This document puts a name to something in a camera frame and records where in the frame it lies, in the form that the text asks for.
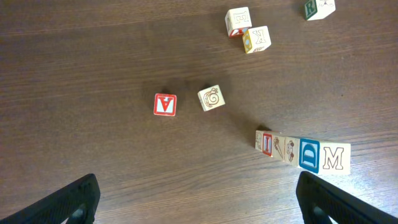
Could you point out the green letter R block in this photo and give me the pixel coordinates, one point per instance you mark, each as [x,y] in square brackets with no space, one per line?
[259,140]

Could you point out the blue letter D block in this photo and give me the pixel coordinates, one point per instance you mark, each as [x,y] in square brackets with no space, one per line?
[324,157]

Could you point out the wooden picture block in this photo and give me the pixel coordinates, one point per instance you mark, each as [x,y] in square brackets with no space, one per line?
[278,147]
[291,151]

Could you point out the letter K block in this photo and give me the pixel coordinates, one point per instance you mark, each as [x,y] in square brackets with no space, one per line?
[256,39]

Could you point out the snail picture block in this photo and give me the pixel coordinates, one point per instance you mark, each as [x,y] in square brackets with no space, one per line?
[211,98]

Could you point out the red letter A block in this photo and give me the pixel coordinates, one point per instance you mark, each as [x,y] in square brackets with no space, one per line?
[165,104]

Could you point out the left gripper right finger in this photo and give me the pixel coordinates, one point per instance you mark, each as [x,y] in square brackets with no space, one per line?
[322,202]

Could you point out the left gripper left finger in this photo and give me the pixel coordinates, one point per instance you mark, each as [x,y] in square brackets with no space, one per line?
[75,203]

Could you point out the letter E block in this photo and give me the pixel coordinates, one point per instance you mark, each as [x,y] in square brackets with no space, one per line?
[238,21]

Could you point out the red letter I block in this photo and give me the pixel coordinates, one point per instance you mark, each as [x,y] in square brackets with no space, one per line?
[267,144]

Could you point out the far right wooden block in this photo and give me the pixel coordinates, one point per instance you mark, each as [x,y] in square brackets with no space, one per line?
[318,9]

